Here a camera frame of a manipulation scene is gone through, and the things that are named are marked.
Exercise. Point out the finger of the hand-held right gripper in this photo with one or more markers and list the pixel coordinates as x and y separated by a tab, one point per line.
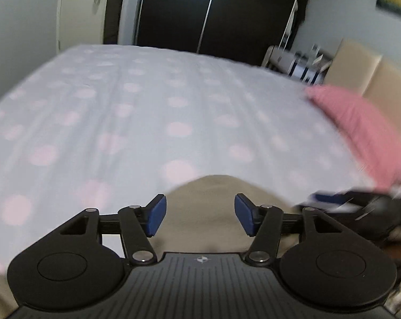
333	199

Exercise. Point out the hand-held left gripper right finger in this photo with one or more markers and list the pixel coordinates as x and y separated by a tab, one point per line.
245	214

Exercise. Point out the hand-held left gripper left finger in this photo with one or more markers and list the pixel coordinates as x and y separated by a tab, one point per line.
155	214

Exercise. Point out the taupe fleece garment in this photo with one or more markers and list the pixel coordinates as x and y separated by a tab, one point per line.
203	199

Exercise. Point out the pink pillow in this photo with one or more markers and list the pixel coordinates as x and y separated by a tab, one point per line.
353	123

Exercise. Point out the bed with polka dot sheet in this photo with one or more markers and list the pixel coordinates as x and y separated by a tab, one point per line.
120	123

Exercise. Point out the beige padded headboard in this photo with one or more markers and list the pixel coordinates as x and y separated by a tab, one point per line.
386	76

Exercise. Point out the white nightstand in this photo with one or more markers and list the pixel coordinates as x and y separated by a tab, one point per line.
280	59

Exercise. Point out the white metal rack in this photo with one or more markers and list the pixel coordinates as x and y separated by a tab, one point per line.
288	30

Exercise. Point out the black sliding wardrobe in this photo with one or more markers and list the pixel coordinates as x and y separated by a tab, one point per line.
174	16

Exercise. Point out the white door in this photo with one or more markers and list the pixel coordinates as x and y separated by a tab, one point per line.
80	13

